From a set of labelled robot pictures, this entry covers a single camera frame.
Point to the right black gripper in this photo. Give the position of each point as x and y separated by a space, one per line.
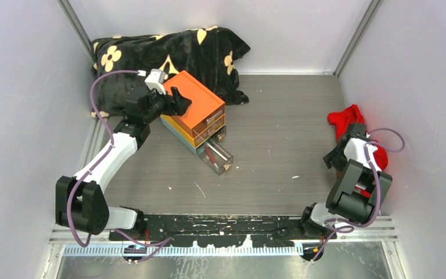
333 160

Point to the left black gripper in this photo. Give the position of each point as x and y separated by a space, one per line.
177 105

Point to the orange drawer organizer box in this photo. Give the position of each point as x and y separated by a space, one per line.
204 117

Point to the small drawer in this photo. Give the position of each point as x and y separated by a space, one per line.
219 135
223 165

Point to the white silver pencil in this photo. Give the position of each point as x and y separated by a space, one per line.
218 150

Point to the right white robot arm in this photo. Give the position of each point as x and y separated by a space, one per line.
358 192

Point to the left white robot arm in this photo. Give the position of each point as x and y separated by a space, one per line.
80 199

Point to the red cloth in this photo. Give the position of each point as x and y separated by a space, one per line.
346 119

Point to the black floral plush blanket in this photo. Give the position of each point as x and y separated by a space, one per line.
207 54

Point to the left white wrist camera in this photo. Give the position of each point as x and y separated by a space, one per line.
154 81

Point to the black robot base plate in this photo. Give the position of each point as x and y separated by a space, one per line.
222 231

